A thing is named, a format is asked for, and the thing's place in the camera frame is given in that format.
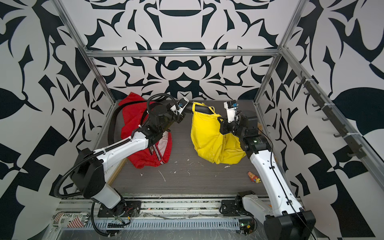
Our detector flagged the striped printed bag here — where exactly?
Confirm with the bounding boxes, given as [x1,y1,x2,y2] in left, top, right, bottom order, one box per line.
[53,212,90,228]

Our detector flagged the brown teddy bear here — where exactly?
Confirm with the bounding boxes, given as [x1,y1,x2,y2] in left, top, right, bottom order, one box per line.
[258,121,264,135]

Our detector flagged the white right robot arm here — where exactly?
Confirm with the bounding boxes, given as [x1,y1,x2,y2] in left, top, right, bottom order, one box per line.
[218,109,316,240]

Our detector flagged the white cable duct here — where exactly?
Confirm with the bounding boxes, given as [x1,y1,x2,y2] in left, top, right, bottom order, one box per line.
[96,219,241,231]

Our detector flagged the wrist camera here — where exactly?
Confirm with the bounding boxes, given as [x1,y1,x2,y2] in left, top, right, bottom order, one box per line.
[171,97,190,115]
[224,100,238,124]

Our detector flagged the red trousers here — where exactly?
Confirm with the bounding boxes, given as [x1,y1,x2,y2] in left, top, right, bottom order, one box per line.
[119,92,173,169]

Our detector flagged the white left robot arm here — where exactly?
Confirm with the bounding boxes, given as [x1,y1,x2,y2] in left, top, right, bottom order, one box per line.
[54,94,193,217]

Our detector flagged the small colourful toy figure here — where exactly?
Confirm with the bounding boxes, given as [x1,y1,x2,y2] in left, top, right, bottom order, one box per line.
[248,172,262,183]

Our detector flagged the yellow trousers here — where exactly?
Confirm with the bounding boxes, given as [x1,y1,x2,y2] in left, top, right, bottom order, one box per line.
[191,116,246,165]

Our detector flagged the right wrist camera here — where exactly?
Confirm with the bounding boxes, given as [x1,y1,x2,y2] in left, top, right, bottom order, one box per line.
[224,100,238,124]

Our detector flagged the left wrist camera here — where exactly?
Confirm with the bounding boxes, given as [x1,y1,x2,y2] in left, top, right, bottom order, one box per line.
[171,97,190,115]

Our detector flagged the framed picture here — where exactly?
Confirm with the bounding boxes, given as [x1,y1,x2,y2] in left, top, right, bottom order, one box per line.
[104,158,128,186]

